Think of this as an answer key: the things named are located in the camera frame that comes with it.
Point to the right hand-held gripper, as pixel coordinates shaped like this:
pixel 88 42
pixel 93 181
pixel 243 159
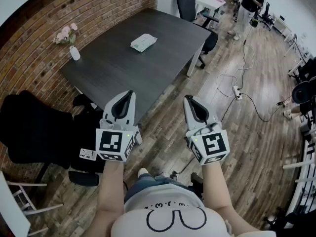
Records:
pixel 213 144

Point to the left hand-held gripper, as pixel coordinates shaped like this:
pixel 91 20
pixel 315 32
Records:
pixel 109 143

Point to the white wet wipe pack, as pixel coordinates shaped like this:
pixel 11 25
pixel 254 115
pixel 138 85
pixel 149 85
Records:
pixel 143 42

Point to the person's right forearm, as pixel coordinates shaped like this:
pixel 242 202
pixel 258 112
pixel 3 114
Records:
pixel 217 189

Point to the person's left forearm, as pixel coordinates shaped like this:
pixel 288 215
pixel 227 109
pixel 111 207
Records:
pixel 111 194

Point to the white table leg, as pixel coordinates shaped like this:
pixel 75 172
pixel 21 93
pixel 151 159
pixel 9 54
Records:
pixel 195 60
pixel 139 136

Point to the white power strip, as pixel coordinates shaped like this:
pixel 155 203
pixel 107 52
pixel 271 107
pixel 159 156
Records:
pixel 237 92

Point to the white dotted tag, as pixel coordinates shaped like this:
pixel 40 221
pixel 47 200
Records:
pixel 87 154

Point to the person's white shoe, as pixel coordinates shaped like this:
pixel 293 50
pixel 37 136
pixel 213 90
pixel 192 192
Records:
pixel 142 172

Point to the white ceramic vase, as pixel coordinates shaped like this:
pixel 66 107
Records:
pixel 74 53

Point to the black waist device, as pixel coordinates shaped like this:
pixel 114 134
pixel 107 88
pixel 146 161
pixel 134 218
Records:
pixel 197 184

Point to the person's blue jeans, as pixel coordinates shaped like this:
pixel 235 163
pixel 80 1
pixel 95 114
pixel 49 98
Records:
pixel 148 184

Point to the black office chair with tag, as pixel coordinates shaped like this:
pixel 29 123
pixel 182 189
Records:
pixel 37 132

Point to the pink flower bunch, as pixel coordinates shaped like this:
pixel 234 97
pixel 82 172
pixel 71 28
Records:
pixel 64 33

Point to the green and black device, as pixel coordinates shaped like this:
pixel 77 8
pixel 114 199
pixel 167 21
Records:
pixel 254 21

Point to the person's white printed shirt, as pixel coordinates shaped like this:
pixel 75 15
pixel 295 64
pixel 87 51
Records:
pixel 172 221

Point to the black office chair with headrest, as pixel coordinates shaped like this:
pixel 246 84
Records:
pixel 187 1

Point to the white desk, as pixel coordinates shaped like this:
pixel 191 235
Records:
pixel 209 1

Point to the small black office chair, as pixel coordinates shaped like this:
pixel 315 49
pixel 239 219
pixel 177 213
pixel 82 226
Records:
pixel 267 16

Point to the white metal rack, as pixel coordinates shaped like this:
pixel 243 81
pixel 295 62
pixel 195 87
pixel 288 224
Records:
pixel 304 165

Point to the row of white desks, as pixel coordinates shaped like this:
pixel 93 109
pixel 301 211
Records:
pixel 286 26

